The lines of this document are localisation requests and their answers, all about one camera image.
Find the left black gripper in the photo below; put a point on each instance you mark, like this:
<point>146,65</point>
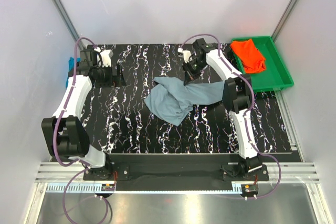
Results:
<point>112,80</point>

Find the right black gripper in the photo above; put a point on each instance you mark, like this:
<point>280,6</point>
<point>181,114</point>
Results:
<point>189,76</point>

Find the grey-blue t shirt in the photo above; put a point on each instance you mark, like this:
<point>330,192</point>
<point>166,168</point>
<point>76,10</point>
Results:
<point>171,101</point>

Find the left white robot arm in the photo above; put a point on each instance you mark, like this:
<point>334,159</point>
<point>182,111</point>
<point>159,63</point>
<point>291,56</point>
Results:
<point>65,135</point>

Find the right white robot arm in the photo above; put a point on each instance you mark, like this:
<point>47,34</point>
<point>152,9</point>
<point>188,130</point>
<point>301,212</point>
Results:
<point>238,99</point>

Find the teal folded t shirt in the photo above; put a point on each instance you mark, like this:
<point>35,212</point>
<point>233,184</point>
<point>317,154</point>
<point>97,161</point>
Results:
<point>70,64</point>

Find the orange t shirt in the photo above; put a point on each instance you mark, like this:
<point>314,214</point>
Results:
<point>252,59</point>

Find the green plastic tray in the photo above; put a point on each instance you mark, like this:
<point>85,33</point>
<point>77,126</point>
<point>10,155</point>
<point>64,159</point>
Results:
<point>276,76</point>

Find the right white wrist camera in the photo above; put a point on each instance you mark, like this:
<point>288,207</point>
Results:
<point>186,55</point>

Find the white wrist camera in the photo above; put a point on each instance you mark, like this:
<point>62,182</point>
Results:
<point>104,57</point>
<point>186,55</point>

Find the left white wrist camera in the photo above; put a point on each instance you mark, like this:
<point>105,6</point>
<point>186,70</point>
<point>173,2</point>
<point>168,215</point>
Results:
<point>104,57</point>

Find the aluminium front rail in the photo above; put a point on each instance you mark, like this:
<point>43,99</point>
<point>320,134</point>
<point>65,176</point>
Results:
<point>74,180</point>

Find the left aluminium frame post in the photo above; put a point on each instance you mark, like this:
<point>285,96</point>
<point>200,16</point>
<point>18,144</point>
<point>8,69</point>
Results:
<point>66,19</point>

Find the aluminium frame post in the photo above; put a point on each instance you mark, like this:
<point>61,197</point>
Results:
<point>284,18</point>
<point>66,19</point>

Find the right aluminium frame post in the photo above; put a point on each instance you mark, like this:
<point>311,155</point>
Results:
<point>284,18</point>

